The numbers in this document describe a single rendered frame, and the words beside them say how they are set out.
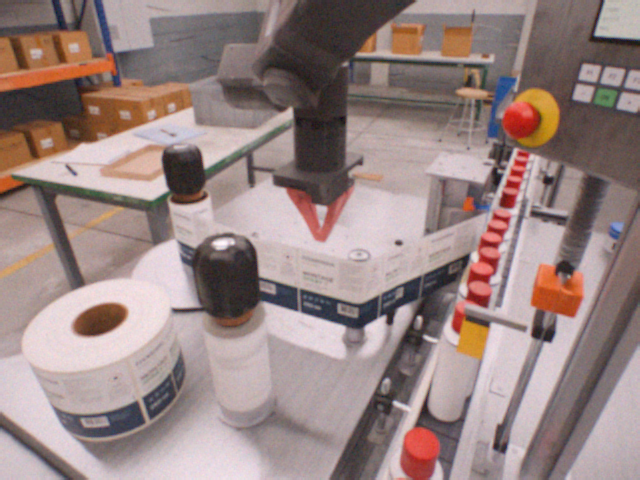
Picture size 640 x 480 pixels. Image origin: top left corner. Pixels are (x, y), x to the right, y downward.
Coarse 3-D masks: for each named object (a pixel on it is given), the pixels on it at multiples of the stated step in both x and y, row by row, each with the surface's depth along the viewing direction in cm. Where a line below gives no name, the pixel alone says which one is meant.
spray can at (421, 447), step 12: (408, 432) 38; (420, 432) 38; (408, 444) 37; (420, 444) 37; (432, 444) 37; (396, 456) 40; (408, 456) 37; (420, 456) 36; (432, 456) 36; (396, 468) 39; (408, 468) 38; (420, 468) 37; (432, 468) 37
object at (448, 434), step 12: (516, 228) 114; (516, 240) 108; (504, 264) 99; (504, 276) 94; (504, 288) 91; (420, 420) 62; (432, 420) 62; (432, 432) 61; (444, 432) 61; (456, 432) 61; (444, 444) 59; (456, 444) 59; (444, 456) 57; (444, 468) 56
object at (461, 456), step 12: (492, 324) 69; (492, 336) 66; (492, 348) 64; (480, 372) 60; (480, 384) 58; (480, 396) 56; (468, 408) 55; (468, 420) 53; (468, 432) 52; (468, 444) 50; (456, 456) 49; (456, 468) 48
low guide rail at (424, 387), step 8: (448, 320) 77; (440, 336) 73; (432, 360) 68; (432, 368) 67; (424, 376) 65; (432, 376) 65; (424, 384) 64; (424, 392) 63; (416, 400) 61; (416, 408) 60; (408, 416) 59; (416, 416) 59; (408, 424) 58; (400, 440) 56; (384, 472) 52
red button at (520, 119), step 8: (512, 104) 42; (520, 104) 41; (528, 104) 41; (504, 112) 43; (512, 112) 42; (520, 112) 41; (528, 112) 41; (536, 112) 41; (504, 120) 43; (512, 120) 42; (520, 120) 41; (528, 120) 41; (536, 120) 41; (504, 128) 43; (512, 128) 42; (520, 128) 41; (528, 128) 41; (512, 136) 43; (520, 136) 42; (528, 136) 42
